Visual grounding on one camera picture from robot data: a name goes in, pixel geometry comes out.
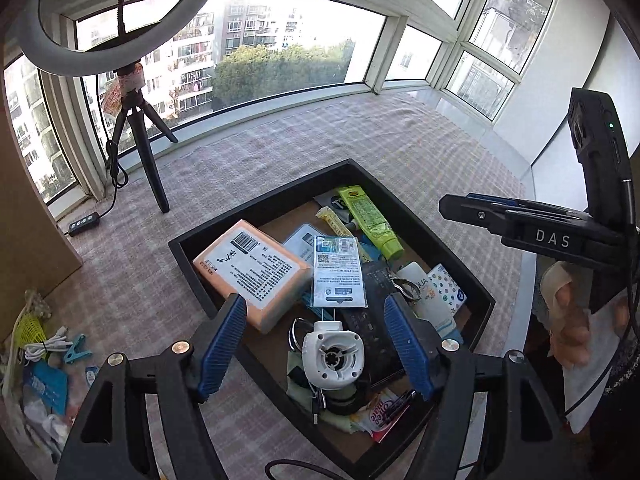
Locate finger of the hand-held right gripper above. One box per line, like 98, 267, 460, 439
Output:
466, 192, 587, 218
439, 194, 507, 242

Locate black tray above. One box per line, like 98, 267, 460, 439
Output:
167, 158, 496, 479

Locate white cable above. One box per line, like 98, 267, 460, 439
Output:
22, 326, 69, 362

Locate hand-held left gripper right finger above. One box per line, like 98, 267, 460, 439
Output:
382, 293, 592, 480

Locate checkered tablecloth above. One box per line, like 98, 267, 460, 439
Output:
0, 92, 532, 480

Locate person's right forearm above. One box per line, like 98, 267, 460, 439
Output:
561, 310, 619, 434

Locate yellow lip balm stick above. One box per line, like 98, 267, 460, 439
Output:
317, 206, 359, 234

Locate red white paper tag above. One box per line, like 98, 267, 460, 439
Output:
100, 66, 146, 117

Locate black inline controller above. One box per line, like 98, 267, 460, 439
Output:
67, 211, 101, 237

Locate green tube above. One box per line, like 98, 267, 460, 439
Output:
336, 186, 405, 261

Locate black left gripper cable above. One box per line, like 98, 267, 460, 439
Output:
264, 459, 323, 480

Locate black booklet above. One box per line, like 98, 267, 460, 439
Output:
345, 261, 417, 386

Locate blue packet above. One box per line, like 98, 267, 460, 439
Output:
22, 361, 69, 417

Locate cardboard box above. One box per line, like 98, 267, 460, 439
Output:
0, 35, 84, 346

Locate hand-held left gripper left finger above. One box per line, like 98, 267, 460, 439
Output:
55, 294, 249, 480

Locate dark pen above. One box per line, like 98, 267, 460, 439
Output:
371, 389, 417, 418

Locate white dotted card pack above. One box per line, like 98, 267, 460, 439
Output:
397, 261, 468, 339

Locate yellow shuttlecock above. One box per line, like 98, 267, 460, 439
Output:
15, 305, 49, 357

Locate black tripod stand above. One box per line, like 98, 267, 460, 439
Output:
0, 0, 566, 207

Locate black white sachet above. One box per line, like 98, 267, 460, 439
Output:
314, 191, 351, 211

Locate grey plastic packet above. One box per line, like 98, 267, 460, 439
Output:
282, 223, 332, 267

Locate black ring light cable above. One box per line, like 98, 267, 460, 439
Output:
82, 74, 129, 222

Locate blue white blister card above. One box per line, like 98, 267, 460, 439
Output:
311, 235, 370, 310

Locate person's right hand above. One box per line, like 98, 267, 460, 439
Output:
540, 261, 632, 370

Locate black tripod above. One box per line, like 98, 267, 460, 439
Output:
107, 67, 180, 214

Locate metal nail clippers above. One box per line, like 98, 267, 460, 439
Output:
387, 270, 424, 304

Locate blue clip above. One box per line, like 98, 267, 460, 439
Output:
61, 332, 94, 365

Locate white mini fan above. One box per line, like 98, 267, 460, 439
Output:
302, 321, 371, 392

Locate orange tissue pack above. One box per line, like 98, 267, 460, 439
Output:
192, 219, 314, 335

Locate red white creamer sachet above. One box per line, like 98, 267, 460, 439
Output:
357, 389, 412, 444

